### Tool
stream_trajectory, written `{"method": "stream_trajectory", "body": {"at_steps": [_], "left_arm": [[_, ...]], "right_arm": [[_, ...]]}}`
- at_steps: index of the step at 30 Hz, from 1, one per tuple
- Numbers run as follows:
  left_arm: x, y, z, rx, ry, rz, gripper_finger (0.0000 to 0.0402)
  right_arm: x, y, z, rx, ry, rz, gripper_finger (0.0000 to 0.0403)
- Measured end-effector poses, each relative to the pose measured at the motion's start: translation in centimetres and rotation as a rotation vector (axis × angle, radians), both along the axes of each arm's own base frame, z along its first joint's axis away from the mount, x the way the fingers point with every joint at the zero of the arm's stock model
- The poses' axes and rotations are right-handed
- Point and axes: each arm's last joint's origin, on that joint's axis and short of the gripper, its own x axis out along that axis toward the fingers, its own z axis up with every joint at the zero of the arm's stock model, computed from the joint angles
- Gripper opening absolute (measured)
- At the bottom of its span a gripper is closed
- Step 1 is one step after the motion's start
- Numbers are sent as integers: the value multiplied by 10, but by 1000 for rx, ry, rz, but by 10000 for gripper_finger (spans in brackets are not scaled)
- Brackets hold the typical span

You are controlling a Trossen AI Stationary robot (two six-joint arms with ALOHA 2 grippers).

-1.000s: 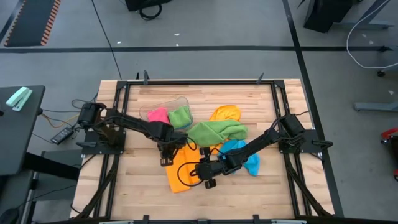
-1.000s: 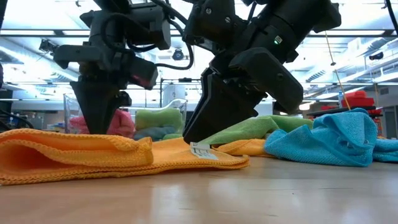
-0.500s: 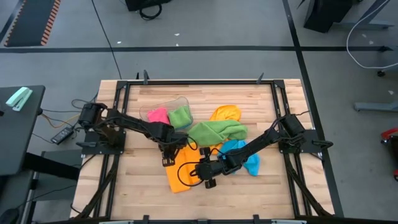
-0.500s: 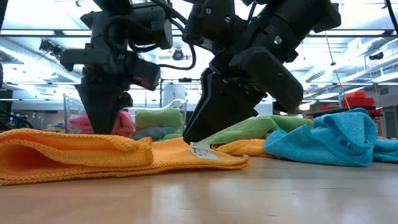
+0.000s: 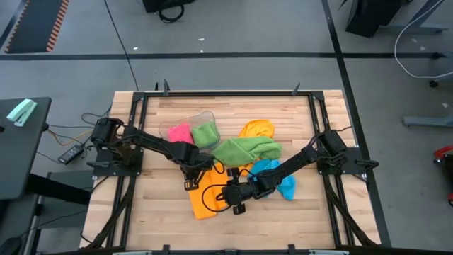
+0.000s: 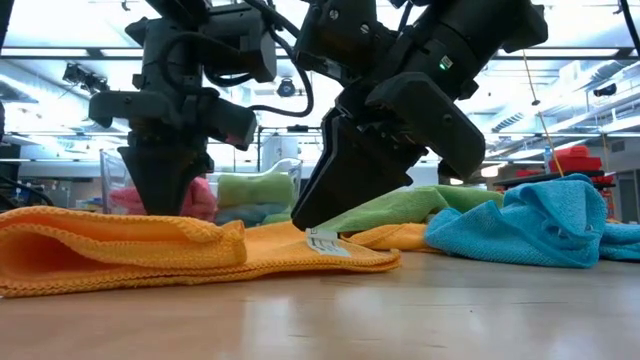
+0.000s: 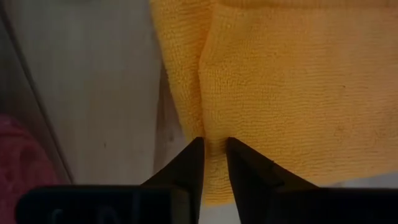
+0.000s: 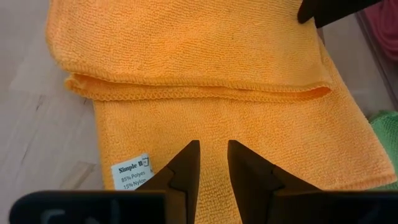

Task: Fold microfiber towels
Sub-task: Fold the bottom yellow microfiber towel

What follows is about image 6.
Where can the orange microfiber towel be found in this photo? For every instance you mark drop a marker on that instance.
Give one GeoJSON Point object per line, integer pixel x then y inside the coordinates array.
{"type": "Point", "coordinates": [395, 236]}
{"type": "Point", "coordinates": [150, 250]}

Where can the blue microfiber towel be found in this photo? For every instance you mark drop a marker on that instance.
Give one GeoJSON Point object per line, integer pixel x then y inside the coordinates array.
{"type": "Point", "coordinates": [245, 214]}
{"type": "Point", "coordinates": [540, 225]}

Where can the green microfiber towel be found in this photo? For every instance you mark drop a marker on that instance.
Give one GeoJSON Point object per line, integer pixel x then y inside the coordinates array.
{"type": "Point", "coordinates": [400, 205]}
{"type": "Point", "coordinates": [255, 190]}

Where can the white square column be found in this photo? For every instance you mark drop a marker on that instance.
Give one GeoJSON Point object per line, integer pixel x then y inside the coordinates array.
{"type": "Point", "coordinates": [280, 150]}

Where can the long black ceiling beam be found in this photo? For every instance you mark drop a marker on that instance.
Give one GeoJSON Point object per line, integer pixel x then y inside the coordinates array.
{"type": "Point", "coordinates": [575, 52]}

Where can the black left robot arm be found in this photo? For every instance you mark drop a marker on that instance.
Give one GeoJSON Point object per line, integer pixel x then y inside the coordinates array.
{"type": "Point", "coordinates": [170, 50]}

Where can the pink microfiber towel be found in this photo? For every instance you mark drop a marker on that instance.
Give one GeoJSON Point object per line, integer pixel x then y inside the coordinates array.
{"type": "Point", "coordinates": [200, 197]}

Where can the clear plastic bin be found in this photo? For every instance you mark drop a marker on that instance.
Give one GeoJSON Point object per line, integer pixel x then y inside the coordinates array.
{"type": "Point", "coordinates": [112, 175]}

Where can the black ceiling-mounted device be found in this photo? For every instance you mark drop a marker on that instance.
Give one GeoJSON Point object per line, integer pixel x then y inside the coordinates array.
{"type": "Point", "coordinates": [85, 79]}

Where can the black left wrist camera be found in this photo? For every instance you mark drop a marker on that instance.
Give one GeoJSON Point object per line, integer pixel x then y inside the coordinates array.
{"type": "Point", "coordinates": [245, 45]}

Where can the black ceiling spotlight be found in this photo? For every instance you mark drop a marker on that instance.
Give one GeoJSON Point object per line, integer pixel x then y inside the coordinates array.
{"type": "Point", "coordinates": [286, 89]}

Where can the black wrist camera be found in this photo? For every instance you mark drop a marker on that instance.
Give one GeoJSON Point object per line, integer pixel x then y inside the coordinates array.
{"type": "Point", "coordinates": [340, 35]}
{"type": "Point", "coordinates": [245, 45]}

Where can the black ceiling speaker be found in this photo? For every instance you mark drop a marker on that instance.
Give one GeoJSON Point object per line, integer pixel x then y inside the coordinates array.
{"type": "Point", "coordinates": [605, 90]}

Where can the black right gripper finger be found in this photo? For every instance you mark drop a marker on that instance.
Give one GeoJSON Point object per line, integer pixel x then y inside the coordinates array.
{"type": "Point", "coordinates": [350, 175]}

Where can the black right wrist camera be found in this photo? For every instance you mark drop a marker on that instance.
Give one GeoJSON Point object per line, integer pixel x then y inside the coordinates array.
{"type": "Point", "coordinates": [340, 35]}

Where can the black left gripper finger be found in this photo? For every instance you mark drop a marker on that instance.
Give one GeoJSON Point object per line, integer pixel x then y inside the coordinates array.
{"type": "Point", "coordinates": [202, 162]}
{"type": "Point", "coordinates": [155, 180]}

